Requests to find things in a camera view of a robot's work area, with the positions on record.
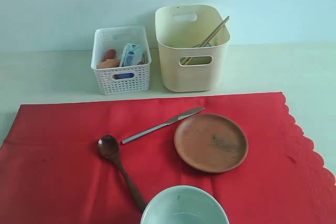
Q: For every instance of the silver table knife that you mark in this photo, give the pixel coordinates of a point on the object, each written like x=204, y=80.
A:
x=169, y=122

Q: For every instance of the blue white milk carton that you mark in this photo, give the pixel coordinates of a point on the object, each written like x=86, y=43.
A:
x=131, y=55

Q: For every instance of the brown wooden plate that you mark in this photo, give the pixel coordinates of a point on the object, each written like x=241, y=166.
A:
x=211, y=143

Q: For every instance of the orange fried chicken piece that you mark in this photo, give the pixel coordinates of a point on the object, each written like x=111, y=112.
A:
x=109, y=63

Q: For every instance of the red sausage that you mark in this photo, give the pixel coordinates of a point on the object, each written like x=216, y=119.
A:
x=110, y=54

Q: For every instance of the dark wooden spoon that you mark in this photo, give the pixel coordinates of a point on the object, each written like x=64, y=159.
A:
x=109, y=148

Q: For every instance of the pale blue ceramic bowl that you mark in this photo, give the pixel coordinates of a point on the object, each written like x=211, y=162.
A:
x=183, y=204

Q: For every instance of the stainless steel cup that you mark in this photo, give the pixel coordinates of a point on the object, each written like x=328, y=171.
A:
x=199, y=45

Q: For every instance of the white woven plastic basket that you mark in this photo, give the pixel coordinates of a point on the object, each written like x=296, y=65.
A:
x=120, y=79

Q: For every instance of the cream plastic bin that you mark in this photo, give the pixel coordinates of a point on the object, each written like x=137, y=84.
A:
x=178, y=29

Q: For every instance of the red scalloped table cloth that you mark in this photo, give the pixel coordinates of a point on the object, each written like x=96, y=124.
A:
x=52, y=172

